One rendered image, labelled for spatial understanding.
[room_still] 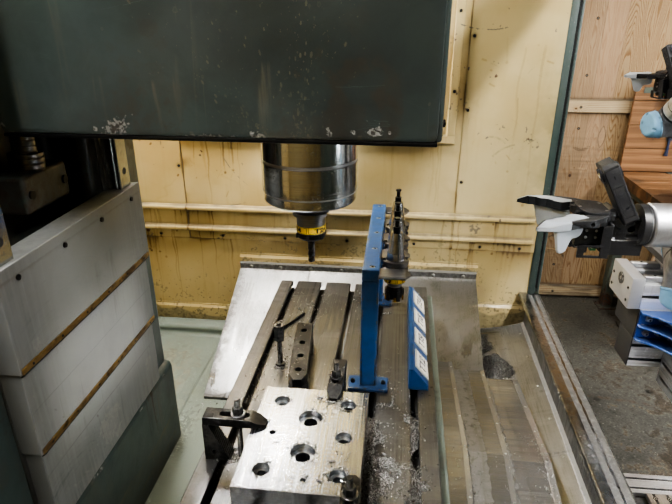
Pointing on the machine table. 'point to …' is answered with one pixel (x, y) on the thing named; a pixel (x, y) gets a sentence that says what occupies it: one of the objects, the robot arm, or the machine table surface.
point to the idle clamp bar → (297, 378)
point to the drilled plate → (286, 490)
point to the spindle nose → (309, 176)
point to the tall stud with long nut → (279, 342)
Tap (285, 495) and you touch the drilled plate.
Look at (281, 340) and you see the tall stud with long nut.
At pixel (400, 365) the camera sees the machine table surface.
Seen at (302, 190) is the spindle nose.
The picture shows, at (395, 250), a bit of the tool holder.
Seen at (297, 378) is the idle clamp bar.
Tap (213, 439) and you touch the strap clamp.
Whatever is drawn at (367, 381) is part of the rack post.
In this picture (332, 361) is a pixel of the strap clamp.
